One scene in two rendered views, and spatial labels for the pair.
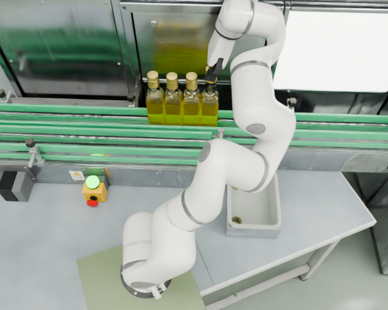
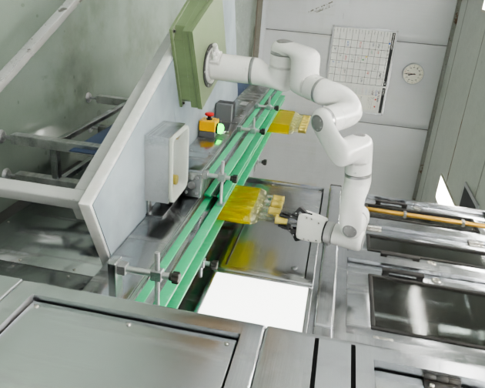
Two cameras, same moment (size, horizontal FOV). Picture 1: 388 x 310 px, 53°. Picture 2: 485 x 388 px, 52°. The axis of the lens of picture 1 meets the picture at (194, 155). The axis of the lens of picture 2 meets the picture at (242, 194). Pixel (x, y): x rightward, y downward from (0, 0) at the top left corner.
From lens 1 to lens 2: 1.78 m
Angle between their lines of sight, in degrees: 68
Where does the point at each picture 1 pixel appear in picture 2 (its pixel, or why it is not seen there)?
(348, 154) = (151, 260)
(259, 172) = (338, 115)
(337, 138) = (181, 259)
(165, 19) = not seen: hidden behind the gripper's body
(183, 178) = (195, 159)
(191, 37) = (287, 243)
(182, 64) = (259, 235)
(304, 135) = (195, 242)
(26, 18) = (306, 199)
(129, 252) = not seen: hidden behind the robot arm
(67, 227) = not seen: hidden behind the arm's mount
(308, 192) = (128, 207)
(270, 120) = (365, 140)
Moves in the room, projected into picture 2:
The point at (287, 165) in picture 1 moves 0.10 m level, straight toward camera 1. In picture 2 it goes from (149, 224) to (153, 193)
